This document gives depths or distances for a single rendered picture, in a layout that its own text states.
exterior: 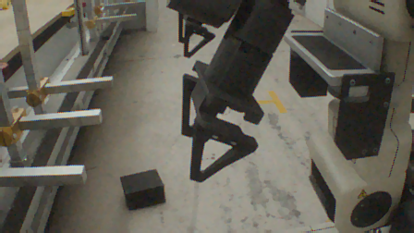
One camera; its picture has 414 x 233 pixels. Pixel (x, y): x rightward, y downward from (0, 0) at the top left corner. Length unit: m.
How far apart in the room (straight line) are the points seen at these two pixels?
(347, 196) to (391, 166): 0.11
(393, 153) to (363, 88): 0.20
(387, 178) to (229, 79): 0.47
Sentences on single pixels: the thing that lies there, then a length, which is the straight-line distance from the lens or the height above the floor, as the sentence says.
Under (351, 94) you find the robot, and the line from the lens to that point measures 0.57.
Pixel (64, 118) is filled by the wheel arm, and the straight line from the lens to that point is 0.97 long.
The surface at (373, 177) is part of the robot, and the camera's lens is 0.73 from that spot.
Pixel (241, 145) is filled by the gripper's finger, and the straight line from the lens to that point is 0.36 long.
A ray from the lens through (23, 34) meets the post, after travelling 1.15.
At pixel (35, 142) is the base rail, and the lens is 1.15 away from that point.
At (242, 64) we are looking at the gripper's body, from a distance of 0.37.
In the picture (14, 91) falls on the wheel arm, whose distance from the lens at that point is 1.28.
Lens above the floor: 1.24
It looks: 28 degrees down
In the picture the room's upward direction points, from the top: 2 degrees counter-clockwise
